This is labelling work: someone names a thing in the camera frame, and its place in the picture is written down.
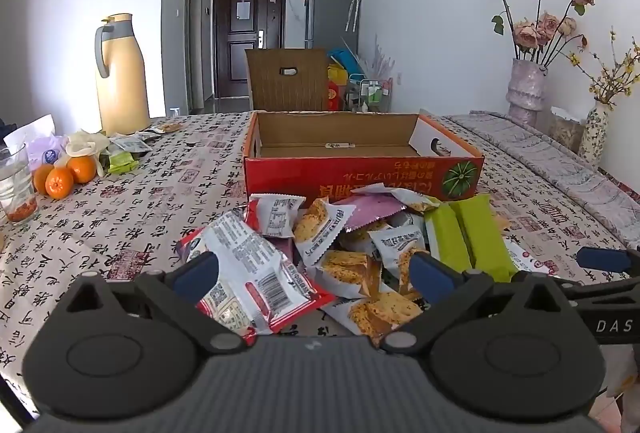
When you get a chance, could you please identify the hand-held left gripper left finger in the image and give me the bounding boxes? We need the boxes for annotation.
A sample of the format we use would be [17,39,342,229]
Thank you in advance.
[52,252,256,356]

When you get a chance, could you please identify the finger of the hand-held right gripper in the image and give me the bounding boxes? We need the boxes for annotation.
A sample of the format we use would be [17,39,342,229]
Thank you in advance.
[552,247,640,304]

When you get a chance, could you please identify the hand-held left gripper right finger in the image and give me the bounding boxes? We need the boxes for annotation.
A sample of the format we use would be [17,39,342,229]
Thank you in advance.
[377,252,585,356]

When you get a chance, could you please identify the green snack packet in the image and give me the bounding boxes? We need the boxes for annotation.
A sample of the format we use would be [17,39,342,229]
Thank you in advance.
[452,194,518,284]
[425,203,473,271]

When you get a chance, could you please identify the large red white snack packet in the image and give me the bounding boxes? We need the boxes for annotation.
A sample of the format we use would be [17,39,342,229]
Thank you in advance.
[176,208,337,346]

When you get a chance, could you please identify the pink snack packet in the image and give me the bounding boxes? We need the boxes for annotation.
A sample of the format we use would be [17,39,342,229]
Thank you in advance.
[330,193,416,234]

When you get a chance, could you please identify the white red-edged snack packet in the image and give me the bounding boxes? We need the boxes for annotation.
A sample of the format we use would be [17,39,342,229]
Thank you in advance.
[245,194,307,239]

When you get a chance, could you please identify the red cardboard box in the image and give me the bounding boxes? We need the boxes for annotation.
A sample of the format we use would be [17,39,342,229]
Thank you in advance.
[243,110,485,204]

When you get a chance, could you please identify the calligraphy print tablecloth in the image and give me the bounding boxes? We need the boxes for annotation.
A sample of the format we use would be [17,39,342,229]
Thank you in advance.
[0,110,640,419]

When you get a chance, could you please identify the grey patterned cloth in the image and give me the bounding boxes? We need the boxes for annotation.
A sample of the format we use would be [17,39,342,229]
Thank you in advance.
[440,110,640,249]

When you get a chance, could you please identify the small floral vase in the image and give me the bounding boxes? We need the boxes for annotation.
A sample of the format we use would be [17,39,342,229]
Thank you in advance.
[580,100,611,166]

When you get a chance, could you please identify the clear storage jar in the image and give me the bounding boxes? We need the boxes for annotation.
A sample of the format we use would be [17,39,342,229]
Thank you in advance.
[547,107,586,149]

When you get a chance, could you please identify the small green packet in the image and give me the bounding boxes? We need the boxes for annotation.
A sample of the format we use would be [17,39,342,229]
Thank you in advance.
[107,150,140,175]

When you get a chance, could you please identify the cream plastic bag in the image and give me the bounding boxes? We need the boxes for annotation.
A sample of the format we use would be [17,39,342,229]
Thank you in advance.
[55,130,111,176]

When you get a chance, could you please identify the yellow flower branches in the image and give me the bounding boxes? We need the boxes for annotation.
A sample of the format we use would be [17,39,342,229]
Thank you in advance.
[570,28,640,106]

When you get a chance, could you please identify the pink textured vase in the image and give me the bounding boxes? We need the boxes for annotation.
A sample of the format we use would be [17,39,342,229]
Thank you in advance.
[506,58,548,129]

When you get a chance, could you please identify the purple white packet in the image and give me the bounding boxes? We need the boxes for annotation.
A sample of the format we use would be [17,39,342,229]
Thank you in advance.
[27,136,68,174]

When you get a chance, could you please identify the drinking glass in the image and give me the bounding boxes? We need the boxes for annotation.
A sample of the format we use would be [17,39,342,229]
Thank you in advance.
[0,144,40,226]

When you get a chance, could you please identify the yellow thermos jug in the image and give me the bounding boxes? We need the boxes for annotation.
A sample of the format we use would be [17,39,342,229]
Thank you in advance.
[95,13,151,136]

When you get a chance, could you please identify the white paper bag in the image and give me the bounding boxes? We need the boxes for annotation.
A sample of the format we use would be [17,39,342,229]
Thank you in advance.
[4,114,56,149]

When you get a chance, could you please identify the white feather decoration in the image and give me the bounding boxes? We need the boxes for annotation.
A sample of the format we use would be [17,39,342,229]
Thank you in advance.
[360,36,396,79]

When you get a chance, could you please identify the dark brown door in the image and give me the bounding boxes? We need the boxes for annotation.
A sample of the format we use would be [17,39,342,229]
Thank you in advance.
[213,0,287,100]

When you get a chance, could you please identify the dried rose bouquet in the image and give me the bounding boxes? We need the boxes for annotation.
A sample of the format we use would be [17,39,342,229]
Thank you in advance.
[480,0,596,69]

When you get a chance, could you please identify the grey refrigerator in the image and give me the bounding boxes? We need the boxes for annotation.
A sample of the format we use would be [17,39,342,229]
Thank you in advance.
[305,0,360,50]

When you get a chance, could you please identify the wire rack with bottles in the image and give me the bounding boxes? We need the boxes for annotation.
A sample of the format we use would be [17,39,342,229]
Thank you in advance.
[346,76,392,112]

